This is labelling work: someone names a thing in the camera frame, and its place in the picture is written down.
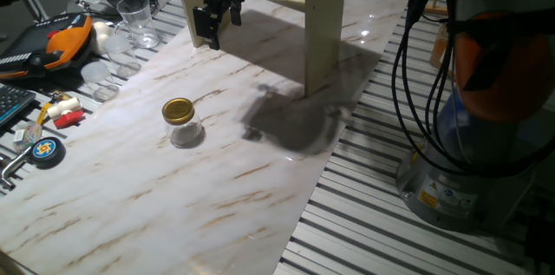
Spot black keyboard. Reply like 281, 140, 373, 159
0, 83, 37, 128

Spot metal faucet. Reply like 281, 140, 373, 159
0, 147, 35, 192

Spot clear bag colourful bits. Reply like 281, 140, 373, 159
12, 121, 43, 154

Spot glass jar gold lid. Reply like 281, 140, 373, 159
161, 97, 204, 148

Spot black orange teach pendant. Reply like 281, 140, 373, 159
0, 12, 95, 81

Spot brass fitting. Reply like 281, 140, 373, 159
49, 90, 73, 105

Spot white pipe valve red handle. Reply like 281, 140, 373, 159
46, 96, 86, 130

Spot black puck blue label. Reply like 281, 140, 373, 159
29, 136, 68, 170

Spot white rounded plastic object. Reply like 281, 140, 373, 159
90, 21, 115, 56

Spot marble pattern mat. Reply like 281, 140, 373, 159
0, 0, 408, 275

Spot yellow strap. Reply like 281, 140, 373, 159
35, 101, 54, 127

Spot wooden rack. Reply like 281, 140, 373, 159
423, 0, 453, 70

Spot cream wooden shelf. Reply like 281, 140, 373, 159
172, 0, 348, 98

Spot clear glass mug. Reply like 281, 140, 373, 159
114, 0, 160, 49

